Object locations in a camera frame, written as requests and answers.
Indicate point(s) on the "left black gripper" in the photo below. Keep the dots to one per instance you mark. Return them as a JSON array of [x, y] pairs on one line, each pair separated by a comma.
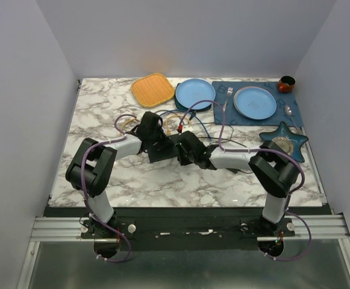
[[159, 129]]

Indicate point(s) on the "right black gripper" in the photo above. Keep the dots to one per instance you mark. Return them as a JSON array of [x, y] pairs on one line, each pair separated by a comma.
[[181, 161]]

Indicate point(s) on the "black network switch box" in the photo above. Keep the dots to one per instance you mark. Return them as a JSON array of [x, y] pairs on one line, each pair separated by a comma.
[[164, 152]]

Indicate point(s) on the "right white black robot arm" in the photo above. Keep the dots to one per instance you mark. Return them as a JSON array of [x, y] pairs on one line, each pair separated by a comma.
[[275, 170]]

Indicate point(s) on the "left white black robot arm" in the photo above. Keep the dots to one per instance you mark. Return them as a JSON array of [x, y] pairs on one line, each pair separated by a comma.
[[92, 164]]

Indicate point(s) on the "dark teal coaster under plate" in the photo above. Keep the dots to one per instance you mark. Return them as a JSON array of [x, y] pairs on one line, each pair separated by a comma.
[[183, 108]]

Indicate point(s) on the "orange woven square mat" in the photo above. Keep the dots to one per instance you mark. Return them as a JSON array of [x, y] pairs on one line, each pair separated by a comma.
[[152, 90]]

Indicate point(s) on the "light blue plate left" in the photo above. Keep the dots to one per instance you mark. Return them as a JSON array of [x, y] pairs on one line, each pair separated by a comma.
[[191, 91]]

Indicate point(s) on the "light blue plate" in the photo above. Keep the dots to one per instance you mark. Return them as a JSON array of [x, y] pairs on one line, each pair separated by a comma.
[[255, 103], [191, 91]]

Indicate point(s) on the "silver fork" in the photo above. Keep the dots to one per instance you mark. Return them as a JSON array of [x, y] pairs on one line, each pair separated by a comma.
[[229, 94]]

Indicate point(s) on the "light blue plate right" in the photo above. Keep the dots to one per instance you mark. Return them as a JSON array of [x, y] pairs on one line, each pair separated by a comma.
[[255, 103]]

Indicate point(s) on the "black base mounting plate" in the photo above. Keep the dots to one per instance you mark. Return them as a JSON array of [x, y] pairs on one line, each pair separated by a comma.
[[172, 229]]

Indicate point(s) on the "blue star shaped dish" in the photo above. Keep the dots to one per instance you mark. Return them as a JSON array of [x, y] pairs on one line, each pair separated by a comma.
[[291, 143]]

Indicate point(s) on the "silver spoon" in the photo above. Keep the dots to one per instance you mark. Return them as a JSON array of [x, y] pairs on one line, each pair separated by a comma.
[[288, 112]]

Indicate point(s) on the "dark blue placemat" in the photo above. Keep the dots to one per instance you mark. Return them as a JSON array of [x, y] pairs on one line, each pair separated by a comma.
[[234, 118]]

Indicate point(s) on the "red brown lacquer cup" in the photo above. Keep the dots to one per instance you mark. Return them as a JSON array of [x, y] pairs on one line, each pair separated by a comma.
[[286, 84]]

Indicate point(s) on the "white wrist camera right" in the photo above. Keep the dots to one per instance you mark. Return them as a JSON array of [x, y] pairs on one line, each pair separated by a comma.
[[186, 128]]

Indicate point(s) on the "aluminium rail frame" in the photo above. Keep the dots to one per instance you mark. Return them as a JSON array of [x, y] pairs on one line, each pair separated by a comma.
[[57, 228]]

